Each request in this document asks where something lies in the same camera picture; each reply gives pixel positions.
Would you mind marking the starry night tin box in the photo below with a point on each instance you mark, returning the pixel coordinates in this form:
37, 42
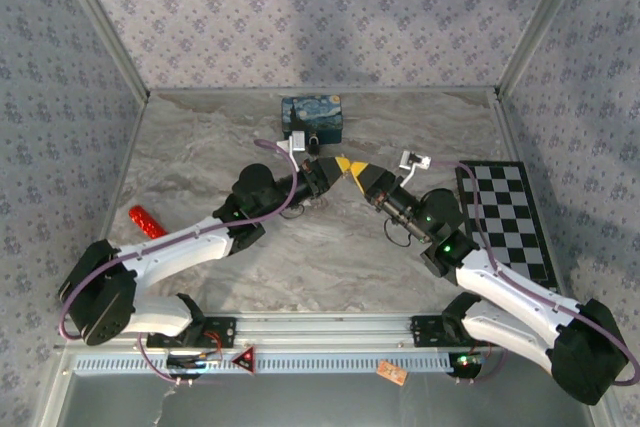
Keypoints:
312, 114

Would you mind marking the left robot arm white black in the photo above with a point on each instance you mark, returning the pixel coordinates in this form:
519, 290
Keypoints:
170, 247

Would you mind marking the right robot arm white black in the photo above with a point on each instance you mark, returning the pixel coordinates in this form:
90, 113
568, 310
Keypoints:
515, 292

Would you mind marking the black white chessboard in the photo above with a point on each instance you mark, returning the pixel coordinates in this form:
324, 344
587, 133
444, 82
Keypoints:
505, 197

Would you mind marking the red glitter cylinder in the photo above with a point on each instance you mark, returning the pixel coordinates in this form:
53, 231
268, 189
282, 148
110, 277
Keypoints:
147, 222

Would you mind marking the circuit board with green LED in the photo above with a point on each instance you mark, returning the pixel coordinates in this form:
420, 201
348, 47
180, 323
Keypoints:
466, 361

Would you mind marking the orange paper tag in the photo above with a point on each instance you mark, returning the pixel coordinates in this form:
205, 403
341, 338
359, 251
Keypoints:
391, 373

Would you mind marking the red triangle sign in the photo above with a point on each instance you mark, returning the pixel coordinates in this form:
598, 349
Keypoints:
245, 360

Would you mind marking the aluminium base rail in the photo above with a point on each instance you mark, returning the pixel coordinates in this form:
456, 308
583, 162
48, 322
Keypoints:
325, 331

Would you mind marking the aluminium frame post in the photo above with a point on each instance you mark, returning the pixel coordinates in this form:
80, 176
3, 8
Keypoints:
105, 27
545, 22

